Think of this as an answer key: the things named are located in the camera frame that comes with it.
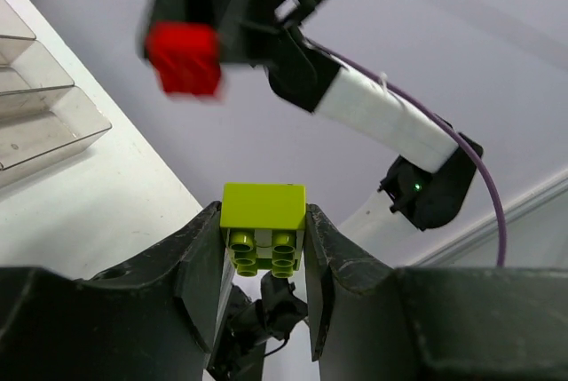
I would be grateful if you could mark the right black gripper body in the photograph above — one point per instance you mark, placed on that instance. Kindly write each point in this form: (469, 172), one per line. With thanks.
(248, 3)

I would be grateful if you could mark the red small lego brick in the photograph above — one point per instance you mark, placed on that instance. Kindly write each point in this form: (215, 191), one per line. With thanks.
(185, 57)

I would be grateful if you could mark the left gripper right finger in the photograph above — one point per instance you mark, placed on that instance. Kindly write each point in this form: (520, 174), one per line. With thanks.
(369, 321)

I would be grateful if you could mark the lime lego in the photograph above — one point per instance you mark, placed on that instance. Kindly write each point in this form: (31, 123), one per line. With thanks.
(263, 226)

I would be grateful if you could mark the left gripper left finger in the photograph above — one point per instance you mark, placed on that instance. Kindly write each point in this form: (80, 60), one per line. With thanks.
(152, 317)

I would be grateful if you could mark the clear compartment organizer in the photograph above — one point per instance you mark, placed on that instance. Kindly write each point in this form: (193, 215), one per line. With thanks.
(45, 117)

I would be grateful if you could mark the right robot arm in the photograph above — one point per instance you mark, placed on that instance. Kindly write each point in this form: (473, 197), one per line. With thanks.
(428, 182)

